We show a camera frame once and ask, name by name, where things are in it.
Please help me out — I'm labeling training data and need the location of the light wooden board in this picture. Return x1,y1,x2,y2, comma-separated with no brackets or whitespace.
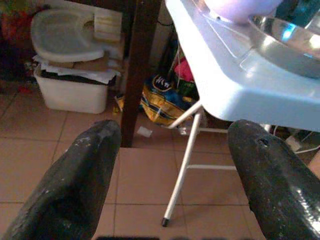
93,7,123,42

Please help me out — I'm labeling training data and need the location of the white cable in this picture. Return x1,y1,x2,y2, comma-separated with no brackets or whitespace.
271,124,320,155

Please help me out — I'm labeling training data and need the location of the shiny metal bowl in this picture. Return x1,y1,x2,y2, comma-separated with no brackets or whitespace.
248,0,320,79

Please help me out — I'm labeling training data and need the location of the light purple plastic cup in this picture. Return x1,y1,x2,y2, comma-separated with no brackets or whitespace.
203,0,282,25

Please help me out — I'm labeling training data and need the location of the dark brown wooden table leg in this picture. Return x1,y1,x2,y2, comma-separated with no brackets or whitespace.
120,0,163,148

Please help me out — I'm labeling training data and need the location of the white plastic folding table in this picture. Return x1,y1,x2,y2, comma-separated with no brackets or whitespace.
161,0,320,227

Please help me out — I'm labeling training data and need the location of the stack of papers and cardboard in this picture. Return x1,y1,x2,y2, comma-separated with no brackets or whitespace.
32,51,122,85

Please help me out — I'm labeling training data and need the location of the yellow and blue snack bag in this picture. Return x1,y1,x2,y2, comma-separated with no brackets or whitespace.
140,74,201,127

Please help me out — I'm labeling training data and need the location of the pink cloth item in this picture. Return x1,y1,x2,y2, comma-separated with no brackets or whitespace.
174,59,195,83

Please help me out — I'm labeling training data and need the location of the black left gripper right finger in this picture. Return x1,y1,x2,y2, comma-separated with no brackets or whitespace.
227,119,320,240

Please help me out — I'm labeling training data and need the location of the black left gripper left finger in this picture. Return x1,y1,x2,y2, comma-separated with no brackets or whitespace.
1,119,123,240

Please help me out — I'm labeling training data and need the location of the white plastic storage bin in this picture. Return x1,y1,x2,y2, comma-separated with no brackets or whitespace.
33,67,114,115

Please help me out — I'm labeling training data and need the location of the small white paper scrap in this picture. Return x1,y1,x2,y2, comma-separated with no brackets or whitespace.
137,126,153,138

